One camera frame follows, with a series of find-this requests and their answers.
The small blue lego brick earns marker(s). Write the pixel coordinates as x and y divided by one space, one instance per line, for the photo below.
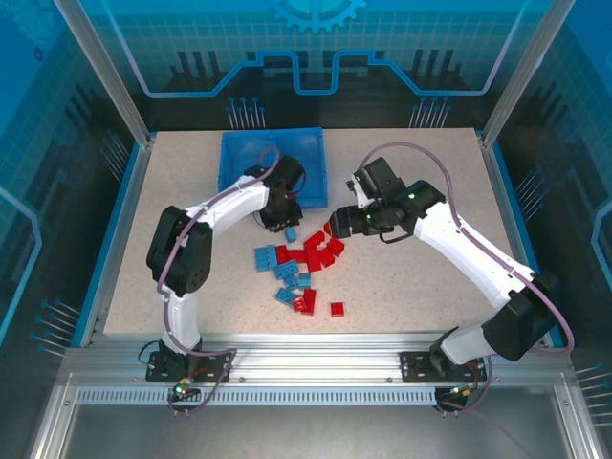
290 234

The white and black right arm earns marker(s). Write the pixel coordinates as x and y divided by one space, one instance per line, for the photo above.
459 244

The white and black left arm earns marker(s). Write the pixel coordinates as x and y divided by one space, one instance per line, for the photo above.
229 201

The blue two-compartment plastic bin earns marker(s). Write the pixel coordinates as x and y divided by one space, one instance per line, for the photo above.
311 158

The long red lego brick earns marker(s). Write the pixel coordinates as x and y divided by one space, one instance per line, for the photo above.
312 299

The small red lego brick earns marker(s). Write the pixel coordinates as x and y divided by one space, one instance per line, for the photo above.
338 309

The blue table edge strip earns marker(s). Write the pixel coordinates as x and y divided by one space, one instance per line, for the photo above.
113 234
509 191

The small LED circuit board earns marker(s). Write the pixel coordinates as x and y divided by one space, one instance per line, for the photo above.
461 391
184 391

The aluminium front rail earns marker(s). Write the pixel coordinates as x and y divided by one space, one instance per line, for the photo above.
315 358

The aluminium side rail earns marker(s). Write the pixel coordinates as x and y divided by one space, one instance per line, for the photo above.
504 215
134 201

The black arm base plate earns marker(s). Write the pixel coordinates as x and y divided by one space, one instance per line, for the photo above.
155 372
413 365

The aluminium frame post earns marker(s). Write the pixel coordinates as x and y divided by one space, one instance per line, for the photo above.
526 72
106 72

